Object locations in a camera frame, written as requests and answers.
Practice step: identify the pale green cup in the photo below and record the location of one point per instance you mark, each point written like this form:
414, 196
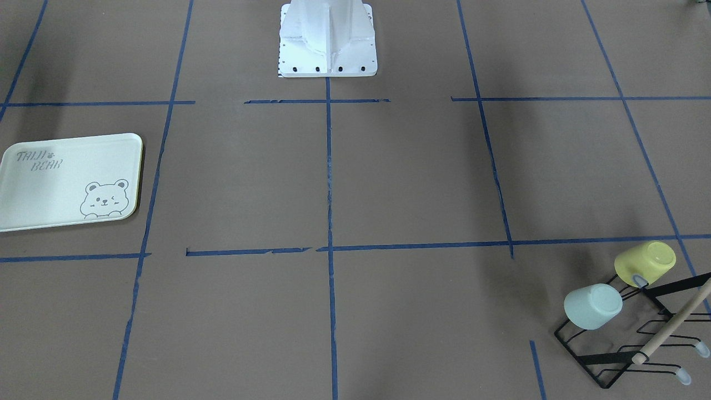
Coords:
593, 306

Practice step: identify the cream bear print tray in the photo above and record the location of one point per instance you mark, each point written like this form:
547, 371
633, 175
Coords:
64, 182

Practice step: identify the yellow cup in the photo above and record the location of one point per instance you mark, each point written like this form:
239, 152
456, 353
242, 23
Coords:
644, 263

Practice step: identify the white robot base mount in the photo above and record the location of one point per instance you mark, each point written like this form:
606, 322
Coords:
327, 39

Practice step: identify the black wire cup rack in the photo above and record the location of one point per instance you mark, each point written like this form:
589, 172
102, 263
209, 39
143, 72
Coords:
606, 368

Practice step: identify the wooden rack handle rod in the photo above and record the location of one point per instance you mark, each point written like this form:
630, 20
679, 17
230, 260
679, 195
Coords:
643, 355

